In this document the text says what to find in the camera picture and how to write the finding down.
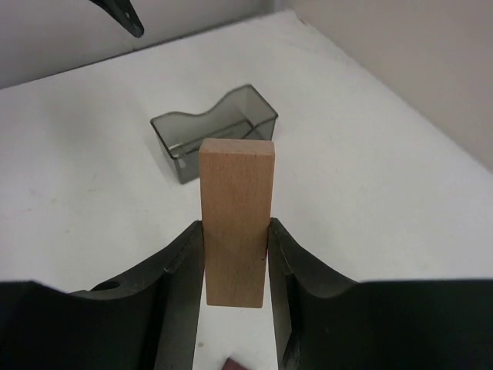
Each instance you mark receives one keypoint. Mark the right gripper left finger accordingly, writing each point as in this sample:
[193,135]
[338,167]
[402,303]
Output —
[143,318]

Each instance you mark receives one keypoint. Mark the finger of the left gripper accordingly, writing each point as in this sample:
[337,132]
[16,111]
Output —
[122,12]

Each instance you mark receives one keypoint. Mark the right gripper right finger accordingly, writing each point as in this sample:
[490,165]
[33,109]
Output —
[324,320]

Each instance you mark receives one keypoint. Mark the natural long wood block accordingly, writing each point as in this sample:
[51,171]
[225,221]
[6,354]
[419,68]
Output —
[236,189]

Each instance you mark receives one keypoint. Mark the dark red cube block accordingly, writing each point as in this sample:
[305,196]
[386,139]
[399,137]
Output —
[233,364]

